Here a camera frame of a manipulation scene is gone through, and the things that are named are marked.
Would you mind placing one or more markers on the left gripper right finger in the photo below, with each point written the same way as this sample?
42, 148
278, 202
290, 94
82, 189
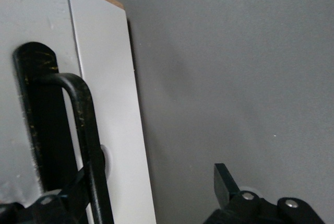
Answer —
248, 211

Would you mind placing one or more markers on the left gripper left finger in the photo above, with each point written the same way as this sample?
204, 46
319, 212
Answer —
44, 208

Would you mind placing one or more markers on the white-fronted wooden drawer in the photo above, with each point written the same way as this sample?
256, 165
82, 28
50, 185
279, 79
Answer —
109, 77

